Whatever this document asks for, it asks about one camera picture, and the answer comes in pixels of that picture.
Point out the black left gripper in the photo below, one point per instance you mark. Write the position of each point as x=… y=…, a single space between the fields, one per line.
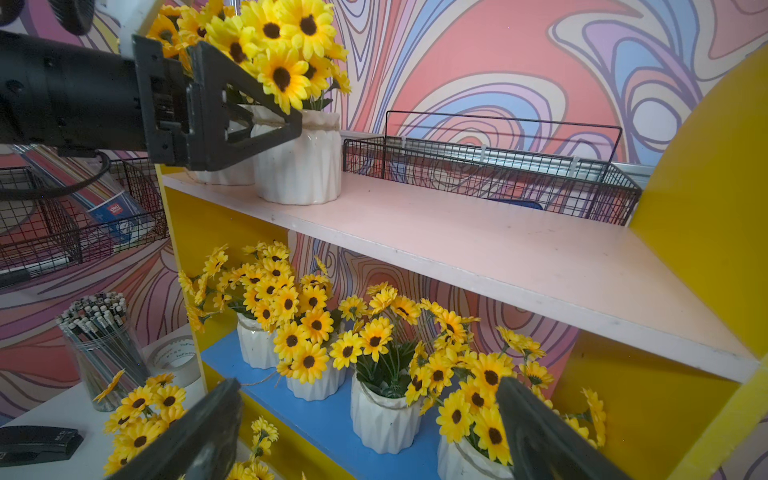
x=79 y=99

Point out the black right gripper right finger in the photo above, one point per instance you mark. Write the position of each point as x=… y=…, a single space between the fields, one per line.
x=542 y=445

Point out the black wire basket wall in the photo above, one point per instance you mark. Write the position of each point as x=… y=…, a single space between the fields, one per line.
x=560 y=167
x=39 y=237

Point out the black wire basket left wall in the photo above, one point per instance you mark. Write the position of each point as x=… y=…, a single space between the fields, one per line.
x=39 y=237

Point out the black wire basket back wall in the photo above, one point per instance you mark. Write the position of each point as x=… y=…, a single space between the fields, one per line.
x=560 y=167

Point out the black stapler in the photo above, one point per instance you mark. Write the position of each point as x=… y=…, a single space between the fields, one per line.
x=26 y=445

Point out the clear cup of pencils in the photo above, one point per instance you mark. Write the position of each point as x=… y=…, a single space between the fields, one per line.
x=97 y=332

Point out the white tape roll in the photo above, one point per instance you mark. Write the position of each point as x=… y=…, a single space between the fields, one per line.
x=176 y=356

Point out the yellow pink blue wooden shelf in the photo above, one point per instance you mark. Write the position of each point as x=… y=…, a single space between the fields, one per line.
x=671 y=309

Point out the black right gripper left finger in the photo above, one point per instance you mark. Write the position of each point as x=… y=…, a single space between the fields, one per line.
x=201 y=445

